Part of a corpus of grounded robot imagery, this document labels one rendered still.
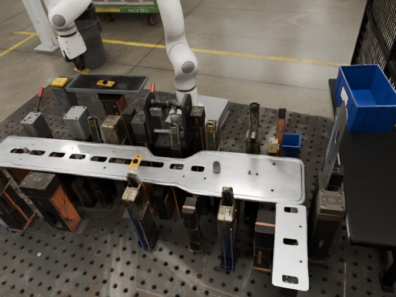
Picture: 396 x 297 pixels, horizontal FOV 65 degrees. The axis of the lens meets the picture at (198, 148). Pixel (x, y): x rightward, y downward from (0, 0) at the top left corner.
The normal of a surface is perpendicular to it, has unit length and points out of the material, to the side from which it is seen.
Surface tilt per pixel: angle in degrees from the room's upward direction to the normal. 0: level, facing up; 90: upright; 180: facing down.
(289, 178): 0
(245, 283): 0
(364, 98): 0
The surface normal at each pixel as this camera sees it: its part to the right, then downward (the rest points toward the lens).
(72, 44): 0.77, 0.40
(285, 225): -0.10, -0.72
